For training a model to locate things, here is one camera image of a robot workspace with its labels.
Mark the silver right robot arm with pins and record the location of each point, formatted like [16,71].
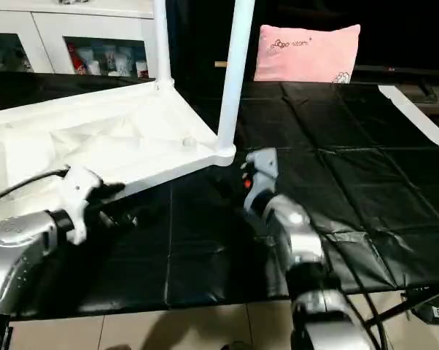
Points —
[296,233]

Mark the pink pillow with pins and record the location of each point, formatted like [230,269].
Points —
[307,52]

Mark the black tripod stand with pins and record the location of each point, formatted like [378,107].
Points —
[402,306]

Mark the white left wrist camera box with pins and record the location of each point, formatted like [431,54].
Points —
[81,186]

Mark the red bottle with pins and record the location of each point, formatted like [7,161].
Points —
[74,60]

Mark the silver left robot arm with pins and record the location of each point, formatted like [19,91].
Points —
[15,248]

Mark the white flat board strip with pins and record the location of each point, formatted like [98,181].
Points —
[416,117]

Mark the black box with white label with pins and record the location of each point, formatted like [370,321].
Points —
[437,312]

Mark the black work mat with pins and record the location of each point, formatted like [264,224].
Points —
[351,182]

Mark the white plastic table top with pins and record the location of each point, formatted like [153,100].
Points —
[95,138]

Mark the white glass-door cabinet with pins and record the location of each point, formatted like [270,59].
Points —
[52,25]

